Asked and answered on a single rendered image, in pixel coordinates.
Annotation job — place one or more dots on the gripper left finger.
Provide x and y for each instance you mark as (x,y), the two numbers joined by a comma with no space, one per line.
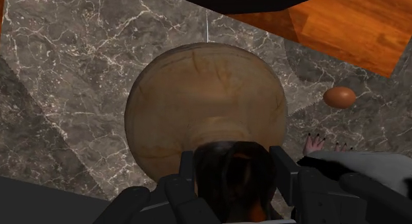
(180,197)

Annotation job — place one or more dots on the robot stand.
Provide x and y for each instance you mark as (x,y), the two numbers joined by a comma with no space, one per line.
(247,1)

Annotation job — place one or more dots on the brown egg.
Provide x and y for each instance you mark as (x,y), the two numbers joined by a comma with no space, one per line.
(339,97)

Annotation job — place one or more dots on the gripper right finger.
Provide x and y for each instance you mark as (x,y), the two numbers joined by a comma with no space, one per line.
(317,197)

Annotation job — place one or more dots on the brown wooden vase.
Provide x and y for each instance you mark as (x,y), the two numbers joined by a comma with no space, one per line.
(206,104)

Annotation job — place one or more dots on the grey black furry animal toy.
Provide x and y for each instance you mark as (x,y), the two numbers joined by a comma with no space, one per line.
(373,163)

